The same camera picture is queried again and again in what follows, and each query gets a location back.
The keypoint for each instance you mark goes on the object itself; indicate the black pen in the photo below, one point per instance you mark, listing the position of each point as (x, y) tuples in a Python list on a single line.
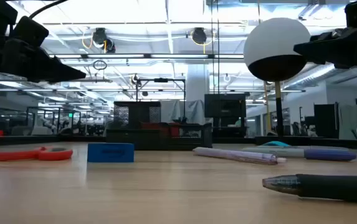
[(337, 186)]

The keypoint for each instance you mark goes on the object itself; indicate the white globe lamp black stand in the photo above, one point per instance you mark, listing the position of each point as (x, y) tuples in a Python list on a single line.
[(274, 43)]

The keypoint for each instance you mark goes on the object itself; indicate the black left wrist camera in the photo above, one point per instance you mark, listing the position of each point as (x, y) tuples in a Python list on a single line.
[(30, 31)]

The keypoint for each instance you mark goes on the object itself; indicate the lilac pen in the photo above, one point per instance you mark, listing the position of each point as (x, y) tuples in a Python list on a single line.
[(234, 155)]

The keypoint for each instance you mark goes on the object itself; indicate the black metal gantry frame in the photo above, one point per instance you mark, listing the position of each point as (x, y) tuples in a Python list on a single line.
[(161, 80)]

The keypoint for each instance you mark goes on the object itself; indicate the grey highlighter purple cap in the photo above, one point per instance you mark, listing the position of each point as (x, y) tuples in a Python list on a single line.
[(327, 154)]

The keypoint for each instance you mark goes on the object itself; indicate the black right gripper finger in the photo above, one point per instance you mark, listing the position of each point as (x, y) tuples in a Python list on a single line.
[(321, 49)]

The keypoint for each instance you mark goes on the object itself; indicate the black mesh desk organizer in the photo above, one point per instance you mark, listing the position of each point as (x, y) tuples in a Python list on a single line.
[(153, 137)]

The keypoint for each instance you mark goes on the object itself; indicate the blue sticky note pad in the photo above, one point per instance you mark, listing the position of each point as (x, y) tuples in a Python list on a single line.
[(274, 143)]

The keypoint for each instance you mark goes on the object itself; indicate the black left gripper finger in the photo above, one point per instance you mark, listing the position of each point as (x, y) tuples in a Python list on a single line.
[(59, 71)]

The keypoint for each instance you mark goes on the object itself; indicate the black square panel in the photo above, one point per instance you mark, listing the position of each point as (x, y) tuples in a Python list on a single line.
[(225, 105)]

